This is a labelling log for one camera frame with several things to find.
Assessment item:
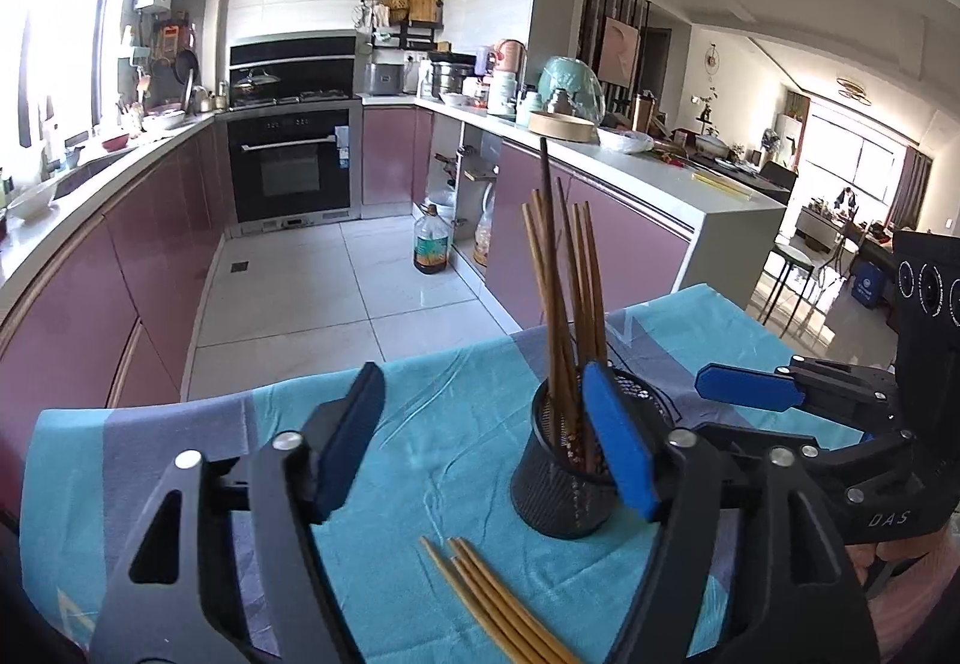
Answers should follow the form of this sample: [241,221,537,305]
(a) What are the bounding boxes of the framed wall picture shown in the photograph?
[602,19,640,86]

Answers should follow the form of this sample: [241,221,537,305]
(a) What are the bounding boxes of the beige round tray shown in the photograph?
[529,113,597,142]

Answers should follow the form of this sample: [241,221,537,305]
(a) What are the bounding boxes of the large cooking oil bottle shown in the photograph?
[413,203,453,275]

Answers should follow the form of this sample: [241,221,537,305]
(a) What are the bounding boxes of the green food cover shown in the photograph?
[538,56,605,124]

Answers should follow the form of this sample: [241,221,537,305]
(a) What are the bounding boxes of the living room window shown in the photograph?
[806,98,935,215]

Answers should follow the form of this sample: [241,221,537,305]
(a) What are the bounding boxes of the person's right hand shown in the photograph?
[850,534,929,588]

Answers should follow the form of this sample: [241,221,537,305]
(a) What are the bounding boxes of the pot with glass lid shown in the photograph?
[232,70,280,99]

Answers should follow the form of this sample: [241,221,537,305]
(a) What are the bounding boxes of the blue bin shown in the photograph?
[851,263,886,309]

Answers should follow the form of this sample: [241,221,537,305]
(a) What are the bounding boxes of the flat yellow box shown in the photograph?
[694,173,751,196]

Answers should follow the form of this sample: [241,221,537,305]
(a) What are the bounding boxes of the steel sink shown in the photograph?
[52,146,128,200]

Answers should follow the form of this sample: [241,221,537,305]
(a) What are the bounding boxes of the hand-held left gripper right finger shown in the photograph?
[581,362,878,664]

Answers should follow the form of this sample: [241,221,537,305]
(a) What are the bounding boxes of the black range hood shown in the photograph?
[229,34,357,104]

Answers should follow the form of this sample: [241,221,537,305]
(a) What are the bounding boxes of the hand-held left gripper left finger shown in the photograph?
[90,362,387,664]

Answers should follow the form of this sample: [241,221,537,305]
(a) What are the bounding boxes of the black wall shelf rack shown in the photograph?
[358,0,445,52]

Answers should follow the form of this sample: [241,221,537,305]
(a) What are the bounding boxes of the orange hanging packet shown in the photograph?
[154,23,188,65]

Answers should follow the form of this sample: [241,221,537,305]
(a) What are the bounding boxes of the black dining chair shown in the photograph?
[761,160,800,193]

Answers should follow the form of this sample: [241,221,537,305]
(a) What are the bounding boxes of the pink base cabinets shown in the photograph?
[362,107,695,335]
[0,109,233,455]

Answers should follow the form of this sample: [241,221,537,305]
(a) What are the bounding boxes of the large white ceramic bowl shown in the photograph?
[6,188,57,220]

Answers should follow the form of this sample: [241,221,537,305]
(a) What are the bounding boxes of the wooden chopstick red patterned end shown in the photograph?
[460,537,584,664]
[420,536,520,664]
[446,542,546,664]
[452,539,565,664]

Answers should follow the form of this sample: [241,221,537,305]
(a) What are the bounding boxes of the pink thermos jug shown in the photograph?
[491,39,528,76]

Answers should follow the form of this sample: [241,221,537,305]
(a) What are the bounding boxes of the white jar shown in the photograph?
[487,71,518,118]

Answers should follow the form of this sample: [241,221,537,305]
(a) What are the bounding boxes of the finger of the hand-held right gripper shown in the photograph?
[696,421,919,486]
[694,355,902,422]

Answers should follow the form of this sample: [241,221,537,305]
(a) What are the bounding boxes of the black mesh utensil holder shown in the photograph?
[510,364,680,539]

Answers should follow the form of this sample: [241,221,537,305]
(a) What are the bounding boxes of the blue grey tablecloth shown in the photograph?
[19,284,886,664]

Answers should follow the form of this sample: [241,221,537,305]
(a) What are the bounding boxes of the dark brown chopstick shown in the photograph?
[538,137,572,425]

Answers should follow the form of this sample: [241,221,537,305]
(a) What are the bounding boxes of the built-in black oven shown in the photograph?
[225,101,362,226]

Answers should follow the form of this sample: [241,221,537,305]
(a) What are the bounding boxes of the striped wall panel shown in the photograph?
[577,0,650,118]

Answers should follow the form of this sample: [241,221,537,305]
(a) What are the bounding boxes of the green stool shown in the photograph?
[761,242,826,324]

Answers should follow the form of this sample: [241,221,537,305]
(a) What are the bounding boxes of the white plastic bag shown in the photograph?
[598,128,653,154]

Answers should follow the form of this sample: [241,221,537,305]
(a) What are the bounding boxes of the steel steamer pot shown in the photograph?
[429,62,475,101]

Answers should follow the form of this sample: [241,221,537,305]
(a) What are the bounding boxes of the person's right forearm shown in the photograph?
[874,529,957,664]

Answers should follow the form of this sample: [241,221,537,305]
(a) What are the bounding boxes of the yellowish oil bottle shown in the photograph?
[472,184,500,268]

